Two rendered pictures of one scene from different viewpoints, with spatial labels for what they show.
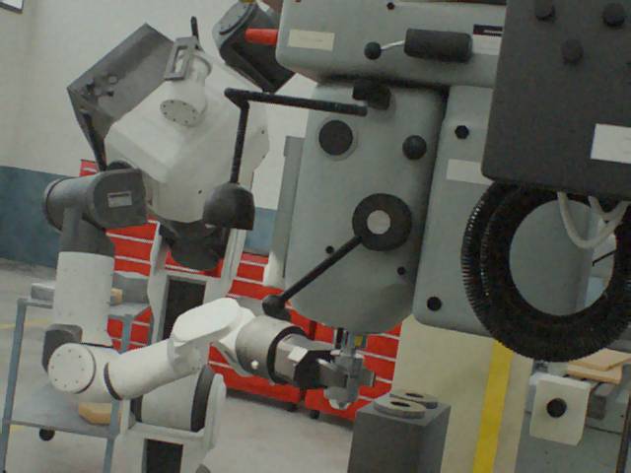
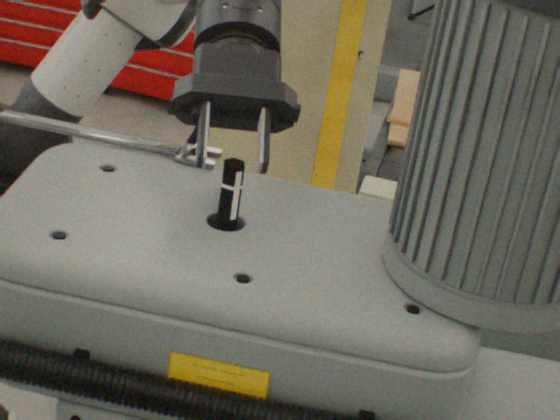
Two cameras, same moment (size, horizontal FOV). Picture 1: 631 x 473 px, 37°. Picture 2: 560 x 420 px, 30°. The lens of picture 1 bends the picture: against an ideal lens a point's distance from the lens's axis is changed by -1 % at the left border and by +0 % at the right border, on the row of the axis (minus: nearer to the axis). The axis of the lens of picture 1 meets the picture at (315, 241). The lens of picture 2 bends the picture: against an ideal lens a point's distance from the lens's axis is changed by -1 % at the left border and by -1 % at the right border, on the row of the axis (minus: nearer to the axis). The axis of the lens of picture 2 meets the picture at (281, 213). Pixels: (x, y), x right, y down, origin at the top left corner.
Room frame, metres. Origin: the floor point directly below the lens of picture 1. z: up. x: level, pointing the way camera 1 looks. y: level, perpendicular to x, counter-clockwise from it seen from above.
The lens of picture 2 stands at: (0.40, 0.10, 2.37)
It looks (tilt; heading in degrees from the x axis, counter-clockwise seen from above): 28 degrees down; 346
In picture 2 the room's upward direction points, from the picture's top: 9 degrees clockwise
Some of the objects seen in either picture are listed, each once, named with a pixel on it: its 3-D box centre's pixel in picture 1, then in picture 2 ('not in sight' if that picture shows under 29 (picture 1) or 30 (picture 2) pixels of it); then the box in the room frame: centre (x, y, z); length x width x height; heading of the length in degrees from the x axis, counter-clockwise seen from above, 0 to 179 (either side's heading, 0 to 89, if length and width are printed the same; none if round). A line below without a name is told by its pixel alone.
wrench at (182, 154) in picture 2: not in sight; (107, 136); (1.43, 0.04, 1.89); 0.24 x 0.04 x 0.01; 69
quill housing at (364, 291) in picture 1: (374, 207); not in sight; (1.26, -0.07, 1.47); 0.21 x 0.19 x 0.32; 161
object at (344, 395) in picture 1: (343, 379); not in sight; (1.26, -0.07, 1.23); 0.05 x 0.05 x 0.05
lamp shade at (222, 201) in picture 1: (230, 204); not in sight; (1.29, 0.12, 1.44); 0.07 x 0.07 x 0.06
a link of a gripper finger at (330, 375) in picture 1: (327, 375); not in sight; (1.24, -0.04, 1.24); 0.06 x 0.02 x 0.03; 46
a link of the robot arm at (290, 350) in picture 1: (297, 360); not in sight; (1.33, 0.00, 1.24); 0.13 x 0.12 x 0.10; 136
